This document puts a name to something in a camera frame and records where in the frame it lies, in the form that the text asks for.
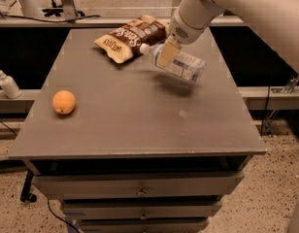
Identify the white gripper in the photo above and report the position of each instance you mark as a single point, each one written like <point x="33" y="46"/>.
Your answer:
<point x="185" y="29"/>

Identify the blue plastic water bottle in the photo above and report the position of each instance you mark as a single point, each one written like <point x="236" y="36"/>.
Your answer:
<point x="183" y="65"/>

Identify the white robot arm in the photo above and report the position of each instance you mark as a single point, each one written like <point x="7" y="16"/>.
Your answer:
<point x="276" y="22"/>

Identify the brown chip bag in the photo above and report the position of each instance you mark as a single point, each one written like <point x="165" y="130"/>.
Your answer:
<point x="124" y="42"/>

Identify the white pump dispenser bottle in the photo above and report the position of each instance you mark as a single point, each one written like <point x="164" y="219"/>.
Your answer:
<point x="9" y="86"/>

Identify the grey drawer cabinet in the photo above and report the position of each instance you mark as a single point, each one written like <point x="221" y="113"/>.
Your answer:
<point x="142" y="152"/>

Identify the orange fruit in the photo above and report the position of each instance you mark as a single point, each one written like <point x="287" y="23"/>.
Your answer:
<point x="64" y="102"/>

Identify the black caster leg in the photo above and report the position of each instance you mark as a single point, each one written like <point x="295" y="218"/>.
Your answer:
<point x="26" y="194"/>

